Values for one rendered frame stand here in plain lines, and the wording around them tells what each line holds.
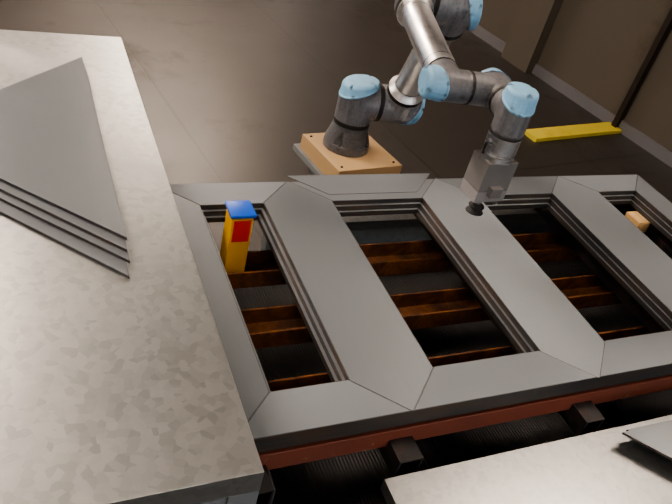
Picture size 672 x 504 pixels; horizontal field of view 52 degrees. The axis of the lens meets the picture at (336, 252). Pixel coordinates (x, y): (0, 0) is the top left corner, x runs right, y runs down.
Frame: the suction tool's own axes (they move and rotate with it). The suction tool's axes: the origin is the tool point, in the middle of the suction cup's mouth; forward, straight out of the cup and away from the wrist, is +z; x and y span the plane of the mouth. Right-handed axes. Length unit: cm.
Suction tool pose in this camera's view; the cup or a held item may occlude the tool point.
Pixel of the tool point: (474, 210)
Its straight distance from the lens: 166.3
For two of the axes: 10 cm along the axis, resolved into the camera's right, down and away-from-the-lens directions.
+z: -2.1, 7.8, 5.9
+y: 8.9, -0.9, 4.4
